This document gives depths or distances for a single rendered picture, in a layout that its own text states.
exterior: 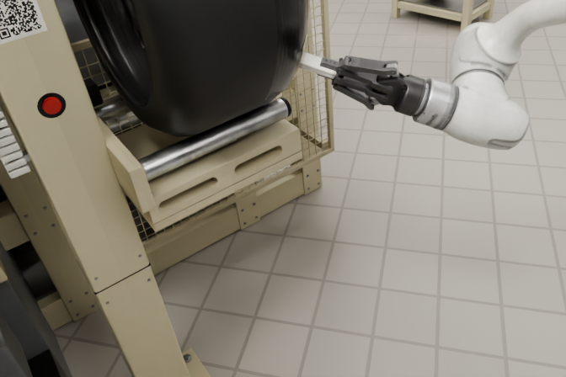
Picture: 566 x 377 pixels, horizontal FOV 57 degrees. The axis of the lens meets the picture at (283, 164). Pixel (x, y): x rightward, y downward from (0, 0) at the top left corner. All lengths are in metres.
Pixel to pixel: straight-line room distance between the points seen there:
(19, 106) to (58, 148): 0.10
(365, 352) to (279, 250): 0.54
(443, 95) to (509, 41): 0.17
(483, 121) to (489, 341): 0.96
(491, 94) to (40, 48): 0.79
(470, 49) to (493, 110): 0.15
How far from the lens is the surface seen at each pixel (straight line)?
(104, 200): 1.09
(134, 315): 1.31
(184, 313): 1.93
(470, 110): 1.02
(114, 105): 1.24
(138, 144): 1.28
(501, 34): 1.10
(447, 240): 2.10
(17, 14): 0.92
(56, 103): 0.97
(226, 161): 1.05
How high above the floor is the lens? 1.47
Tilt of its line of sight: 36 degrees down
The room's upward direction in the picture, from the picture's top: 7 degrees counter-clockwise
